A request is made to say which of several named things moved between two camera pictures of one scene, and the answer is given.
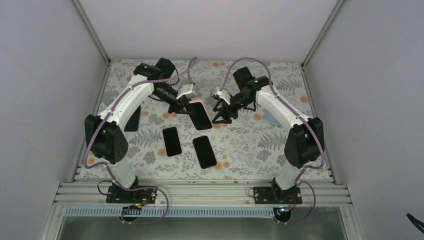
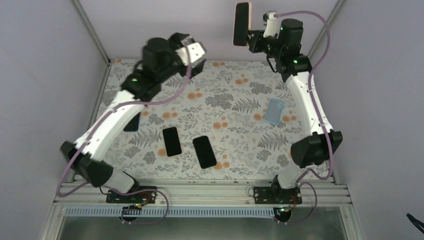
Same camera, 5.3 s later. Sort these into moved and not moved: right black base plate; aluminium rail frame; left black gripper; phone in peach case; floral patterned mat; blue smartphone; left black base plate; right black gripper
Moved: right black gripper; left black gripper
Not moved: left black base plate; floral patterned mat; phone in peach case; blue smartphone; aluminium rail frame; right black base plate
